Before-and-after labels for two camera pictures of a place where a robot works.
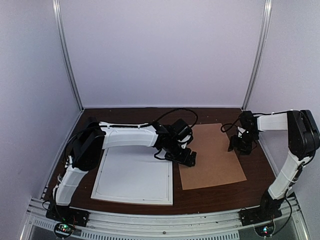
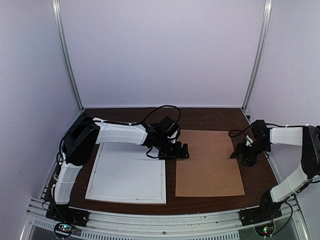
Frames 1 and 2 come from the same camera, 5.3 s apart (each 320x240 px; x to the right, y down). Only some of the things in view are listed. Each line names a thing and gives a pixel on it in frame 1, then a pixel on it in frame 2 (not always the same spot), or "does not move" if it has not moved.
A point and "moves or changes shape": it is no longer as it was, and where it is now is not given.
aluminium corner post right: [263, 38] does not move
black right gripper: [234, 142] -> [240, 149]
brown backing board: [214, 165] moves or changes shape
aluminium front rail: [199, 225] does not move
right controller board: [266, 229] does not move
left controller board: [63, 229] does not move
